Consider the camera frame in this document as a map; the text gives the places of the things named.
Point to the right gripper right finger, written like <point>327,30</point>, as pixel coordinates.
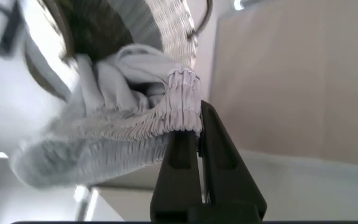
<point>228,186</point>

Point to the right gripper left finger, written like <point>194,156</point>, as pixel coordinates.
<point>176,186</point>

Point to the pale grey shorts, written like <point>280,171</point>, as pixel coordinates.
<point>120,130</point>

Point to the white laundry basket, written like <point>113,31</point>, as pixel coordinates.
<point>172,31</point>

